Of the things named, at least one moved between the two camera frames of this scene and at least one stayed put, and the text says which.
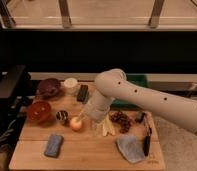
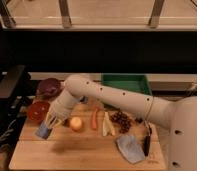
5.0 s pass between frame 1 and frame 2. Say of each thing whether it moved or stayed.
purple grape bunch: stayed
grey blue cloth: stayed
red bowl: stayed
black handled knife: stayed
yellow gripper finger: moved
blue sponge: moved
